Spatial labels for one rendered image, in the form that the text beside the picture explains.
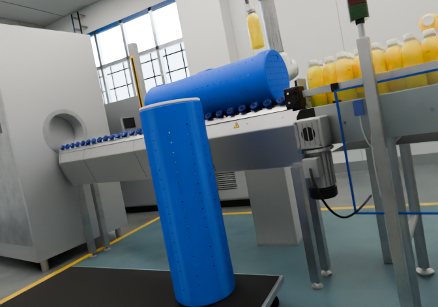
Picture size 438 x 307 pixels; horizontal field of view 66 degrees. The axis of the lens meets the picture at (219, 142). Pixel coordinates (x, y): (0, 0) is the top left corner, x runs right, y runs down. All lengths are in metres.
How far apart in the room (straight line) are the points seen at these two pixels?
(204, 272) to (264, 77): 0.93
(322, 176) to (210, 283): 0.65
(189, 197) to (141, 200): 2.98
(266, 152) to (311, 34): 3.05
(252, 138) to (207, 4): 3.37
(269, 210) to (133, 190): 2.40
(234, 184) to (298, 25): 2.25
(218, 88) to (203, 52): 3.02
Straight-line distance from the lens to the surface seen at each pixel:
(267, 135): 1.69
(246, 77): 1.71
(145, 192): 4.32
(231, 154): 1.84
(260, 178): 2.37
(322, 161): 1.37
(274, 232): 2.45
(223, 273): 1.58
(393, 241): 1.36
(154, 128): 1.44
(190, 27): 4.96
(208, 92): 1.85
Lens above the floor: 0.89
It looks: 3 degrees down
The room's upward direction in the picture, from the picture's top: 11 degrees counter-clockwise
